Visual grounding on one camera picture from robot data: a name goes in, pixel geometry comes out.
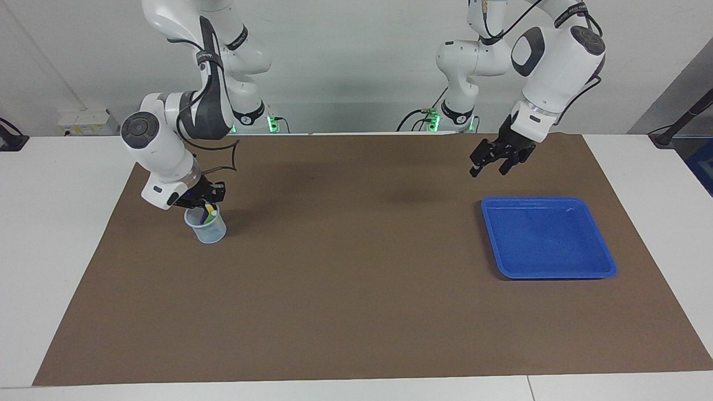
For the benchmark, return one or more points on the blue plastic tray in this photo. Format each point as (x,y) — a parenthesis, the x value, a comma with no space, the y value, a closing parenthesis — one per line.
(546,239)

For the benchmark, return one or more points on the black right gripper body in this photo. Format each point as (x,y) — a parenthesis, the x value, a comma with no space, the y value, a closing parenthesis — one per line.
(203,190)

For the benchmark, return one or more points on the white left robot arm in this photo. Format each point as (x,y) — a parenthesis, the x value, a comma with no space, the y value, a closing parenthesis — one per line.
(557,67)

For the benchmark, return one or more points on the green highlighter pen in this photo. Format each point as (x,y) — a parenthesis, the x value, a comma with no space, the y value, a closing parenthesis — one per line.
(206,219)

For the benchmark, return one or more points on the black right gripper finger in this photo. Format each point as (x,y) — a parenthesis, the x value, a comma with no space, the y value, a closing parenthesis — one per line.
(218,203)
(196,206)

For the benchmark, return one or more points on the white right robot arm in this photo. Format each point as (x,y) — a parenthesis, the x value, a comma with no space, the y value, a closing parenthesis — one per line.
(161,150)

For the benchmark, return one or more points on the white socket box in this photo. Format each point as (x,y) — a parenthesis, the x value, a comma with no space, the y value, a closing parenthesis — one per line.
(89,122)

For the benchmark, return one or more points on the brown table mat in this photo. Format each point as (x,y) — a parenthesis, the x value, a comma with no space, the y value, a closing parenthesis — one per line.
(356,306)

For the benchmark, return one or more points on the black clamp mount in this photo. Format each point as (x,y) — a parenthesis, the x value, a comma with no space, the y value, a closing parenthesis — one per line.
(11,139)

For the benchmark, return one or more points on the black stand pole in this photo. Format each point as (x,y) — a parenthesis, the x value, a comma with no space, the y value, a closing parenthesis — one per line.
(682,120)

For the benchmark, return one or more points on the blue box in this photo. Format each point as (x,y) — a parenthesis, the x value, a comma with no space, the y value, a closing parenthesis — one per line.
(703,167)

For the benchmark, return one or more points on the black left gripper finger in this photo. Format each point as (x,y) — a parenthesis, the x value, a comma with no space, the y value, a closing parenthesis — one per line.
(480,161)
(512,165)

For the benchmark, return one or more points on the yellow highlighter pen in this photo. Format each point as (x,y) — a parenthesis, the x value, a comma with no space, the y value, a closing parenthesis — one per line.
(209,211)

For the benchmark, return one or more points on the translucent plastic cup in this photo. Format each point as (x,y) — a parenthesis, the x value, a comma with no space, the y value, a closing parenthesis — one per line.
(210,234)

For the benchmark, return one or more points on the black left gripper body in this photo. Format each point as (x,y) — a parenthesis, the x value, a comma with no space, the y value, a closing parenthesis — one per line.
(509,142)

